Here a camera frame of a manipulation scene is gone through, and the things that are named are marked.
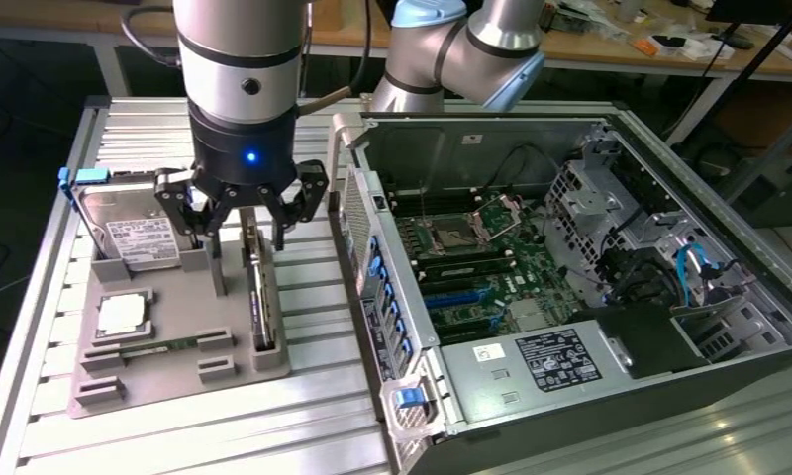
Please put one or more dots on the grey parts rack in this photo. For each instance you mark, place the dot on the grey parts rack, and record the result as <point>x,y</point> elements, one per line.
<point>170,376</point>

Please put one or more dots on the blue case latch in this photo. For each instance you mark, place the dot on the blue case latch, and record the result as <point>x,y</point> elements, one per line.
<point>408,398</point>

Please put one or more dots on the silver CPU chip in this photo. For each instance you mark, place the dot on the silver CPU chip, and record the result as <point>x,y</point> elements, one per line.
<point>123,314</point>

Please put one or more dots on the CPU socket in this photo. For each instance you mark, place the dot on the CPU socket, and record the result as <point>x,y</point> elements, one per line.
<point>453,236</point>

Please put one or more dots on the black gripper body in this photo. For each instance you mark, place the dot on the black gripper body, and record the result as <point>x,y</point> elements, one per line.
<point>237,148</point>

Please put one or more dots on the black RAM stick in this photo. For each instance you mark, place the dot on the black RAM stick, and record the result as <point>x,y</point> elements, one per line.
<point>468,268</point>

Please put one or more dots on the metal disk bay cage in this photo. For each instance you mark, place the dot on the metal disk bay cage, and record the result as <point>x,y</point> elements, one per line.
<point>587,198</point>

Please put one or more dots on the metal socket cover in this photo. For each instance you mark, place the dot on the metal socket cover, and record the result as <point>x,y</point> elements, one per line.
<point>497,213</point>

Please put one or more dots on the hard disk with blue bracket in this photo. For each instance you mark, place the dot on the hard disk with blue bracket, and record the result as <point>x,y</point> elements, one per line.
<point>125,218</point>

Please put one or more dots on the plain wooden desk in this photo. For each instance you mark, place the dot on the plain wooden desk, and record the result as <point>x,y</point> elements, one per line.
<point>71,22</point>

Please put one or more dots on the green RAM stick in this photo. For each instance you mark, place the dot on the green RAM stick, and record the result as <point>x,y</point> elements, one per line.
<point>158,345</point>

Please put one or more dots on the blue expansion slot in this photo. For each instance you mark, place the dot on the blue expansion slot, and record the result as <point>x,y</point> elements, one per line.
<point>454,298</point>

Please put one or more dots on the grey power supply unit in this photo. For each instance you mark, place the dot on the grey power supply unit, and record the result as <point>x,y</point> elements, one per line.
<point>494,376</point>

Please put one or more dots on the open black PC case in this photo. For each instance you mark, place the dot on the open black PC case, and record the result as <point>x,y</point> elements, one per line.
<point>567,396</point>

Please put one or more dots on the wooden desk with clutter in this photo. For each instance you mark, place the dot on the wooden desk with clutter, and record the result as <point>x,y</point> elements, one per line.
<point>667,57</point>

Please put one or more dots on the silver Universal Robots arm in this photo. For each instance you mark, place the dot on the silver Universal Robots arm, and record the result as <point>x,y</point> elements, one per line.
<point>237,64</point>

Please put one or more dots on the black slanted pole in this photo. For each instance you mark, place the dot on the black slanted pole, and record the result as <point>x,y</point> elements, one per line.
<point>759,59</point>

